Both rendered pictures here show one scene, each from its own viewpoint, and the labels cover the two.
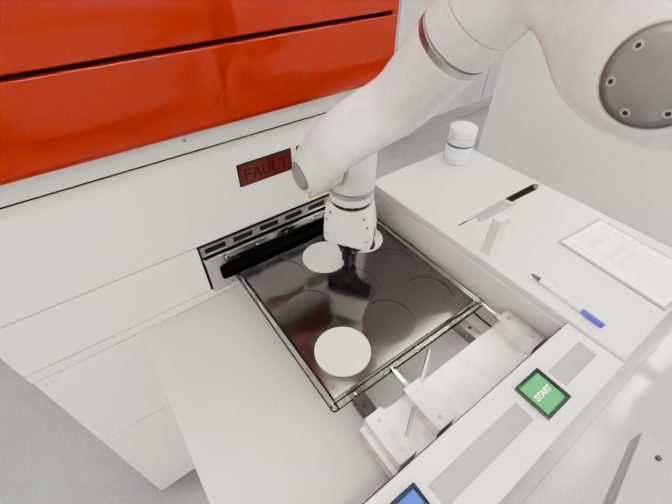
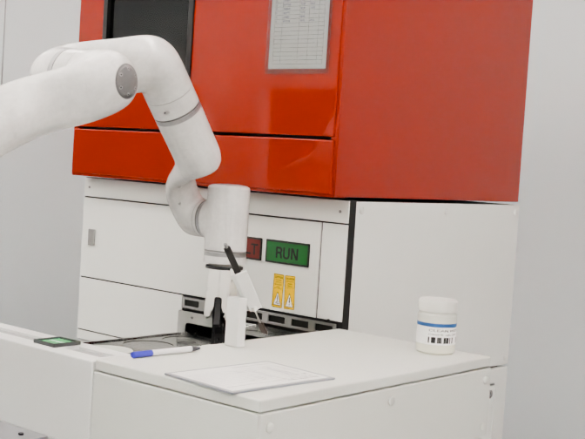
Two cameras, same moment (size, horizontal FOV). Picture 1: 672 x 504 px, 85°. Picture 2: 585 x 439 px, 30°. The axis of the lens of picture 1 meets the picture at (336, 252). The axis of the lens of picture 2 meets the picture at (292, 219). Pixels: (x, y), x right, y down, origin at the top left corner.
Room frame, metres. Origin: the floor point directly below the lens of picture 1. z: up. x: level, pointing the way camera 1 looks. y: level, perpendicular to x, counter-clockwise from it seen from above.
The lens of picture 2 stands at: (0.16, -2.15, 1.29)
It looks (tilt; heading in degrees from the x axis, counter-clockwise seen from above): 3 degrees down; 76
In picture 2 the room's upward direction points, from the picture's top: 4 degrees clockwise
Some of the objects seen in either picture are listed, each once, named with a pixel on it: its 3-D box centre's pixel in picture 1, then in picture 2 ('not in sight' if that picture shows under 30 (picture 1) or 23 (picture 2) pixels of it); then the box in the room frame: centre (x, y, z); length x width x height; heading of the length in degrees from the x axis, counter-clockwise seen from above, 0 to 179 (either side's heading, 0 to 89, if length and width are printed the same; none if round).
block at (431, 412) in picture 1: (426, 406); not in sight; (0.25, -0.15, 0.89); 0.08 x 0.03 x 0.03; 36
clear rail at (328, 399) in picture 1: (279, 331); (123, 341); (0.40, 0.11, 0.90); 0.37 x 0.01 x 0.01; 36
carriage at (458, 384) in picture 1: (455, 388); not in sight; (0.30, -0.21, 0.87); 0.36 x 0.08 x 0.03; 126
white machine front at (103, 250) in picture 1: (211, 220); (200, 276); (0.57, 0.25, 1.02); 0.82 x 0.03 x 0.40; 126
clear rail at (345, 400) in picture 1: (416, 349); not in sight; (0.36, -0.14, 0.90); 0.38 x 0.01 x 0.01; 126
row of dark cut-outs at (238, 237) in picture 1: (292, 214); (254, 314); (0.67, 0.10, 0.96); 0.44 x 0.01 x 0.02; 126
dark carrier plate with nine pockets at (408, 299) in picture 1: (353, 286); (185, 354); (0.50, -0.04, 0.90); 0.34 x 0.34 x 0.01; 36
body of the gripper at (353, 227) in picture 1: (350, 217); (222, 289); (0.57, -0.03, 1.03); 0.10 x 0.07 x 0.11; 70
